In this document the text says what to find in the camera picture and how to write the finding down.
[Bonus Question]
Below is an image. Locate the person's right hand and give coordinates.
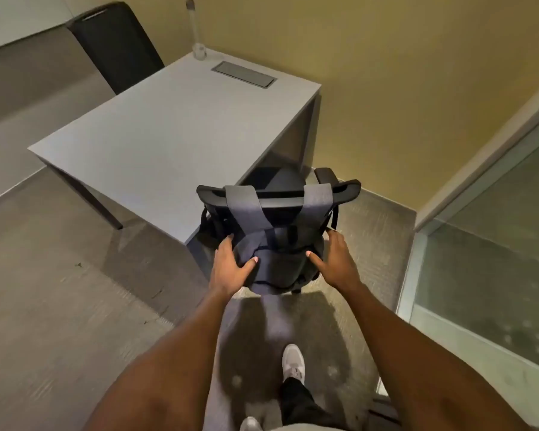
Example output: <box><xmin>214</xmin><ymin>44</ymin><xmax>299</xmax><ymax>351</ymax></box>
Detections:
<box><xmin>306</xmin><ymin>230</ymin><xmax>363</xmax><ymax>295</ymax></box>

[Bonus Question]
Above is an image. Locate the person's left hand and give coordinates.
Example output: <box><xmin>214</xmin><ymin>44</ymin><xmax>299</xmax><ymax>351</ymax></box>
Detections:
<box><xmin>209</xmin><ymin>235</ymin><xmax>258</xmax><ymax>301</ymax></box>

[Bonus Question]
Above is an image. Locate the grey-blue fabric backpack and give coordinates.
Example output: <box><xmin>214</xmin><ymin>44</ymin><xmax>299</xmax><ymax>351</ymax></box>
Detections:
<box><xmin>201</xmin><ymin>184</ymin><xmax>340</xmax><ymax>295</ymax></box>

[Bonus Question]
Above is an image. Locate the person's left forearm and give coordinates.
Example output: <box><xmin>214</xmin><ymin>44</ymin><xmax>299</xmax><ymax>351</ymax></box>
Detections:
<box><xmin>83</xmin><ymin>287</ymin><xmax>240</xmax><ymax>431</ymax></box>

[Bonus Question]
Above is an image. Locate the person's right forearm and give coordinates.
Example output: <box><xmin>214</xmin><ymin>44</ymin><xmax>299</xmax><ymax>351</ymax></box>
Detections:
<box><xmin>340</xmin><ymin>283</ymin><xmax>539</xmax><ymax>431</ymax></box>

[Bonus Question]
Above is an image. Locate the black office swivel chair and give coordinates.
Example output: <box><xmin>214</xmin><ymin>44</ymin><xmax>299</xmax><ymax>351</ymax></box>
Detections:
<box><xmin>196</xmin><ymin>167</ymin><xmax>362</xmax><ymax>295</ymax></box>

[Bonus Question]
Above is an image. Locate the person's right white shoe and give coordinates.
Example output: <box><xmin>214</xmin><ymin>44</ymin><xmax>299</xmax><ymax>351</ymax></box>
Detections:
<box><xmin>281</xmin><ymin>344</ymin><xmax>306</xmax><ymax>387</ymax></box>

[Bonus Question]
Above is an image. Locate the person's black trouser leg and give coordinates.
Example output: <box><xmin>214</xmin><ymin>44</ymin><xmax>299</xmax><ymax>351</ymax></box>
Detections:
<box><xmin>279</xmin><ymin>377</ymin><xmax>344</xmax><ymax>431</ymax></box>

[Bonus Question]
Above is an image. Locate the grey office desk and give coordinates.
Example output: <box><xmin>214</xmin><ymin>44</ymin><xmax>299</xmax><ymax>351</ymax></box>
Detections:
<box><xmin>28</xmin><ymin>48</ymin><xmax>322</xmax><ymax>245</ymax></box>

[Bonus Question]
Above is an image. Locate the frosted glass partition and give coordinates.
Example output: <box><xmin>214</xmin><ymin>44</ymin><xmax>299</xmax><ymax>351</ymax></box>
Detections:
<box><xmin>395</xmin><ymin>110</ymin><xmax>539</xmax><ymax>402</ymax></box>

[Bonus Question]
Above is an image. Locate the black high-back chair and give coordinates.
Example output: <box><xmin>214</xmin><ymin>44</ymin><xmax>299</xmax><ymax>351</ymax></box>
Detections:
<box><xmin>66</xmin><ymin>1</ymin><xmax>165</xmax><ymax>95</ymax></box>

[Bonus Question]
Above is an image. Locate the grey desk cable cover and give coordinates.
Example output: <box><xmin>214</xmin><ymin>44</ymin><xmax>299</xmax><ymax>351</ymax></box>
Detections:
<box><xmin>211</xmin><ymin>61</ymin><xmax>278</xmax><ymax>89</ymax></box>

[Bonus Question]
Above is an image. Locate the white partition frame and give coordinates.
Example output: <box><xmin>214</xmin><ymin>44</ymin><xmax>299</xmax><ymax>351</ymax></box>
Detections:
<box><xmin>413</xmin><ymin>72</ymin><xmax>539</xmax><ymax>232</ymax></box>

